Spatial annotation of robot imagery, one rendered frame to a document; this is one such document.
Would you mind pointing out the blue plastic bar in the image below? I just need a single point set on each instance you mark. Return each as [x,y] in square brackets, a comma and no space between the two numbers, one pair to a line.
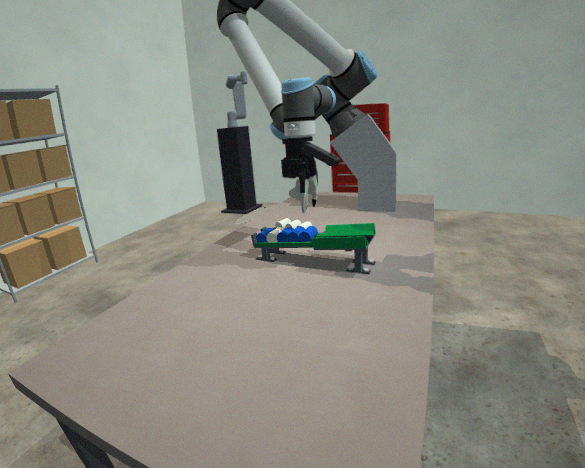
[294,235]
[283,235]
[307,235]
[261,237]

